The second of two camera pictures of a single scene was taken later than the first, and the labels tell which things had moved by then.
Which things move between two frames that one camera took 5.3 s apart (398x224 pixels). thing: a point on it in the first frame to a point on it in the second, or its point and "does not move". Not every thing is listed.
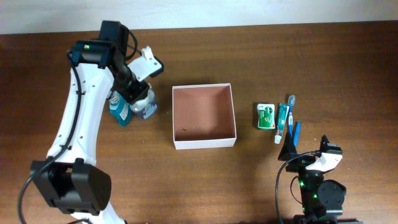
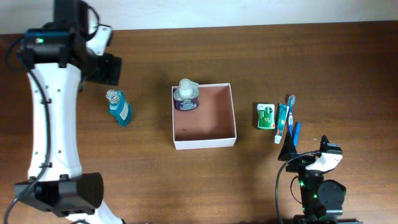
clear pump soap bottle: [145, 106] to [186, 96]
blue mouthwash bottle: [120, 108] does not move
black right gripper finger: [324, 141] does not move
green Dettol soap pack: [266, 116] does not move
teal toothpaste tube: [283, 111] does not move
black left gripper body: [130, 86] to [104, 70]
